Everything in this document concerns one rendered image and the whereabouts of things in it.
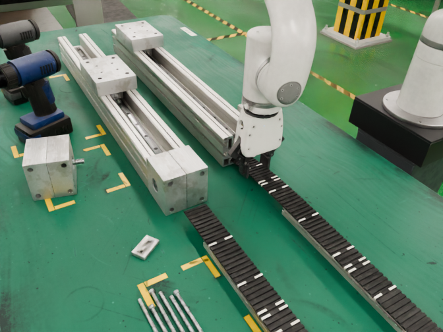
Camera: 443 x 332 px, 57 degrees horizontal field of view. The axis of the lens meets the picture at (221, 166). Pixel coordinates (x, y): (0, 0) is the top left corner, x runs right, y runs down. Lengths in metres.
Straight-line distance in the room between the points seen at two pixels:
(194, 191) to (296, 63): 0.34
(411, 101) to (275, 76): 0.52
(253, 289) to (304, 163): 0.43
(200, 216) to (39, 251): 0.31
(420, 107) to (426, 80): 0.07
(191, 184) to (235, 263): 0.20
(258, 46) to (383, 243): 0.46
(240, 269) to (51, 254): 0.36
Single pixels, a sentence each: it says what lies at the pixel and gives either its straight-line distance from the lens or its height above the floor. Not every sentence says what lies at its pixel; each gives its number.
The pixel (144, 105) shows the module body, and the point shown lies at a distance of 1.08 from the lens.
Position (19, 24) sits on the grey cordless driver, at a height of 0.99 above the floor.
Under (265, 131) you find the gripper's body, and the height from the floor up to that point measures 0.92.
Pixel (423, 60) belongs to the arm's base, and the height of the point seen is 1.01.
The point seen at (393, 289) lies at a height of 0.81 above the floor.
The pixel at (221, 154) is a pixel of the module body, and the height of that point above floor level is 0.81.
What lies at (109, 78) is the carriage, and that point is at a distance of 1.14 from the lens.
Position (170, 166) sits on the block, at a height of 0.87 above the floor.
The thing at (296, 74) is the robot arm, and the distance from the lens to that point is 0.73.
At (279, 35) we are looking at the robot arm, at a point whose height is 1.15.
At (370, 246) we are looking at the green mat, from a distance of 0.88.
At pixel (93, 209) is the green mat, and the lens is 0.91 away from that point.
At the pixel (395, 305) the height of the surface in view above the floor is 0.81.
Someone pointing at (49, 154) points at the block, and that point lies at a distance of 0.93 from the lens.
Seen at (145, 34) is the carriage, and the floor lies 0.90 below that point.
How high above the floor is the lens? 1.39
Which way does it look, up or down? 37 degrees down
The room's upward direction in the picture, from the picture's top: 3 degrees clockwise
